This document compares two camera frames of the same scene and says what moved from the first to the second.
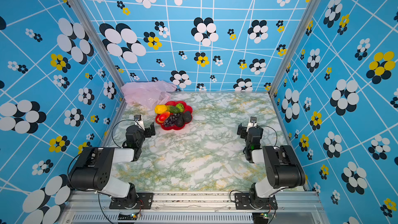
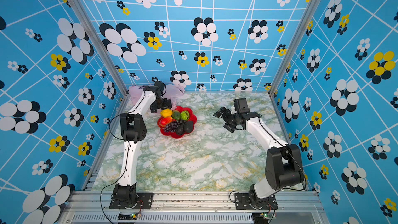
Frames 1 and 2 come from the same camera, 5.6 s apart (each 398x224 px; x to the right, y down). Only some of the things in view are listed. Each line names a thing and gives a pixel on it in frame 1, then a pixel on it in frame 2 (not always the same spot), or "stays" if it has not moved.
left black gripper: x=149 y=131 → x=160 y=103
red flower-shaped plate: x=186 y=108 → x=193 y=117
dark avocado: x=187 y=116 → x=188 y=126
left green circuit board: x=127 y=216 stays
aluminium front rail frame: x=190 y=208 stays
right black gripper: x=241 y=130 → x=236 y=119
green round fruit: x=181 y=106 → x=184 y=115
